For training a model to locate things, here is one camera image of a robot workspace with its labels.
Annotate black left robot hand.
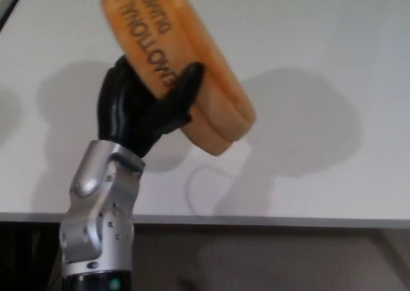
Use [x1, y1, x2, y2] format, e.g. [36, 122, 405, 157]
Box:
[97, 54, 206, 159]

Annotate orange soft plush plate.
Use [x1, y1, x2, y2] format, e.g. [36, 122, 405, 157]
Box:
[101, 0, 257, 158]

